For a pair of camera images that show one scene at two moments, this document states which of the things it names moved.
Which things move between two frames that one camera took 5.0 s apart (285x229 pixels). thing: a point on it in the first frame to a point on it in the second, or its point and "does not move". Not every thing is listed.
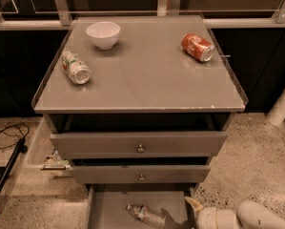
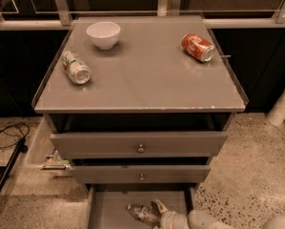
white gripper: [206, 218] to [169, 219]
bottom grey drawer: [107, 204] does not move
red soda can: [197, 47] does not move
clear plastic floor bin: [43, 153] does not move
